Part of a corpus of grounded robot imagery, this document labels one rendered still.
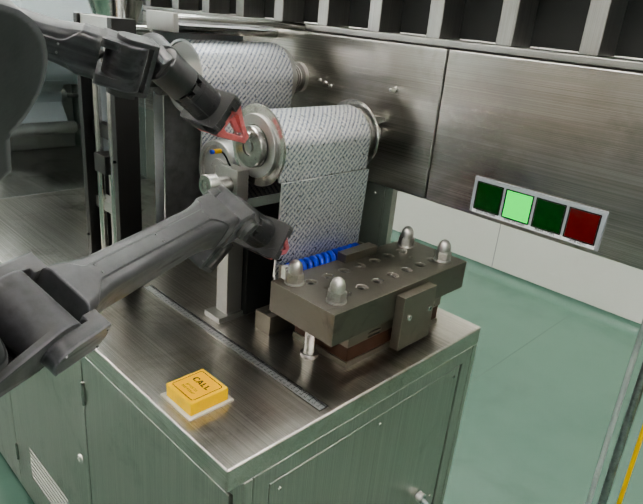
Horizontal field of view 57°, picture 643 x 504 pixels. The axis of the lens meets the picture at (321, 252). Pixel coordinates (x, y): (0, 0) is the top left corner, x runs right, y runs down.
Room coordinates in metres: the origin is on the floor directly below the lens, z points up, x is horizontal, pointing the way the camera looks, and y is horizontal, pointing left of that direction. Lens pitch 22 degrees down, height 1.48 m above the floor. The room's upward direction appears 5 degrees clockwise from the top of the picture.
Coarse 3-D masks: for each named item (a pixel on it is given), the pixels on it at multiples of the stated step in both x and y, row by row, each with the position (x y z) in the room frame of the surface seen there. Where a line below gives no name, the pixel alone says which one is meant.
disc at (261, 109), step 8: (256, 104) 1.05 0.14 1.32; (248, 112) 1.07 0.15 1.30; (256, 112) 1.05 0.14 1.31; (264, 112) 1.04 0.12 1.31; (272, 112) 1.03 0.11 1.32; (272, 120) 1.02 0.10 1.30; (280, 128) 1.01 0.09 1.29; (280, 136) 1.01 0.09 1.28; (280, 144) 1.01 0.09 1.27; (280, 152) 1.01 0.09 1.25; (280, 160) 1.01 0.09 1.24; (280, 168) 1.00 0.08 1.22; (272, 176) 1.02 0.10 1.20; (256, 184) 1.05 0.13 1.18; (264, 184) 1.03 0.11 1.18
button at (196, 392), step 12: (204, 372) 0.81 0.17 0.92; (168, 384) 0.77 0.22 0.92; (180, 384) 0.77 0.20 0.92; (192, 384) 0.77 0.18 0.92; (204, 384) 0.78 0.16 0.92; (216, 384) 0.78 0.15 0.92; (168, 396) 0.76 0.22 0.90; (180, 396) 0.74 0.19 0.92; (192, 396) 0.74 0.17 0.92; (204, 396) 0.74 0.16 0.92; (216, 396) 0.76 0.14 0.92; (192, 408) 0.72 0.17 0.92; (204, 408) 0.74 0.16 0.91
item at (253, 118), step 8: (248, 120) 1.06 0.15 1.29; (256, 120) 1.04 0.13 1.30; (264, 120) 1.03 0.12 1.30; (264, 128) 1.03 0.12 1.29; (272, 128) 1.02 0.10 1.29; (272, 136) 1.01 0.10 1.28; (272, 144) 1.01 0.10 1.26; (272, 152) 1.01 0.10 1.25; (240, 160) 1.07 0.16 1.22; (272, 160) 1.01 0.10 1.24; (248, 168) 1.05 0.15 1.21; (256, 168) 1.04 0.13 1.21; (264, 168) 1.02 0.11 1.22; (272, 168) 1.01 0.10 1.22; (256, 176) 1.04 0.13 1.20; (264, 176) 1.03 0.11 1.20
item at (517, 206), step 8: (512, 192) 1.05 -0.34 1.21; (512, 200) 1.05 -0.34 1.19; (520, 200) 1.04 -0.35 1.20; (528, 200) 1.03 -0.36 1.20; (504, 208) 1.06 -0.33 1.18; (512, 208) 1.05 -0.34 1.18; (520, 208) 1.03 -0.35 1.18; (528, 208) 1.02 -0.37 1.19; (504, 216) 1.05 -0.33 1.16; (512, 216) 1.04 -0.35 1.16; (520, 216) 1.03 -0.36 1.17; (528, 216) 1.02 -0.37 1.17
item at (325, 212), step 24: (288, 192) 1.02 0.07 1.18; (312, 192) 1.06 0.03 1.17; (336, 192) 1.11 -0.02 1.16; (360, 192) 1.17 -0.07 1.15; (288, 216) 1.02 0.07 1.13; (312, 216) 1.07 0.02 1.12; (336, 216) 1.12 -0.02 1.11; (360, 216) 1.18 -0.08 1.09; (288, 240) 1.03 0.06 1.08; (312, 240) 1.08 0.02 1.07; (336, 240) 1.13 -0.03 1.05
